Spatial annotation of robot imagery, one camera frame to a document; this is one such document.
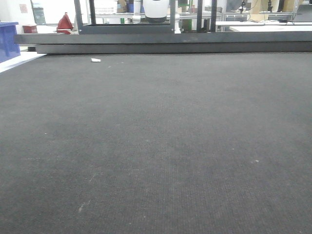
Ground small white paper scrap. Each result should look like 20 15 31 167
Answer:
91 58 101 62

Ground dark metal shelving rack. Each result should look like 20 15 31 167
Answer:
74 0 217 35

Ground white table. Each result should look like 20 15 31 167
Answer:
216 21 312 32

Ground white plastic crate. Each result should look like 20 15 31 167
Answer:
94 0 117 14

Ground red cloth bag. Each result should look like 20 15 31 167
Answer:
57 12 74 35

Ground red box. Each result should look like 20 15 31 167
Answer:
22 25 38 34

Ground blue plastic bin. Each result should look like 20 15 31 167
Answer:
0 21 20 63

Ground black table edge rail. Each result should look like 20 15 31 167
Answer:
14 31 312 55

